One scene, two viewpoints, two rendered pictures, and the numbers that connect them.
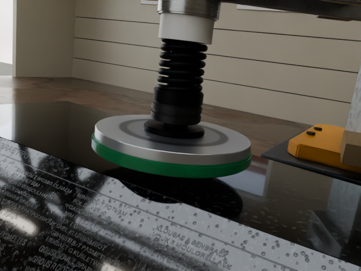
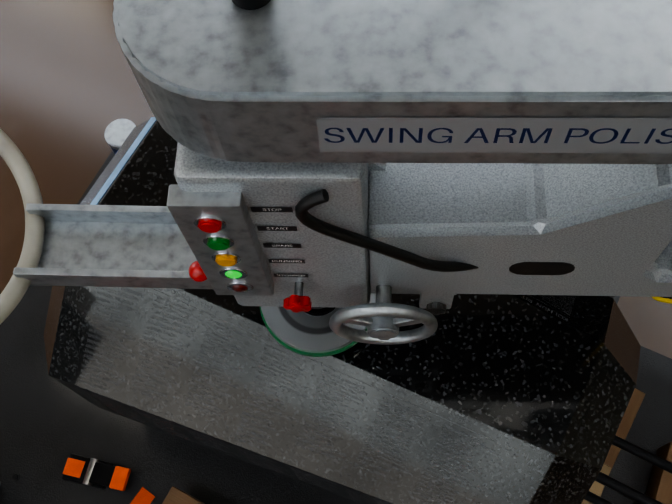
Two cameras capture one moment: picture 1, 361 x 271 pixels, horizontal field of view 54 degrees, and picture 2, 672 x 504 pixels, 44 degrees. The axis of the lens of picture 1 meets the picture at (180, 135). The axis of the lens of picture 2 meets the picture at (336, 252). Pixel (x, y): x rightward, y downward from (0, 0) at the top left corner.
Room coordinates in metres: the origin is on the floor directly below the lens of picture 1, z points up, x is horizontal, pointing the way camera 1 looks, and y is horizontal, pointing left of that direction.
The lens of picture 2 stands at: (-0.03, -0.07, 2.29)
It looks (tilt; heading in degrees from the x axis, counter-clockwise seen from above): 67 degrees down; 4
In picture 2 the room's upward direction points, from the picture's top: 8 degrees counter-clockwise
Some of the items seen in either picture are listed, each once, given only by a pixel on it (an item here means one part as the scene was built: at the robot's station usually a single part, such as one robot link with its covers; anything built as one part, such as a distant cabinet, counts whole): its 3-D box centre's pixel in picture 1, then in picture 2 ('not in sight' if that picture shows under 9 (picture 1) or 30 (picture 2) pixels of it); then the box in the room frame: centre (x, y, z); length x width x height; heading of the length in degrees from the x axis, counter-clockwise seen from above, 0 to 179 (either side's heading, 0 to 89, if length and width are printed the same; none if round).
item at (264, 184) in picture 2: not in sight; (354, 183); (0.47, -0.07, 1.32); 0.36 x 0.22 x 0.45; 84
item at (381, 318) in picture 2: not in sight; (383, 300); (0.34, -0.10, 1.20); 0.15 x 0.10 x 0.15; 84
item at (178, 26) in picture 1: (186, 27); not in sight; (0.48, 0.01, 1.02); 0.07 x 0.07 x 0.04
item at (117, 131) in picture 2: not in sight; (126, 143); (1.31, 0.62, 0.08); 0.10 x 0.10 x 0.13
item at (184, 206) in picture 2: not in sight; (227, 246); (0.37, 0.09, 1.37); 0.08 x 0.03 x 0.28; 84
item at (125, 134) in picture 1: (173, 135); (318, 295); (0.48, 0.01, 0.87); 0.21 x 0.21 x 0.01
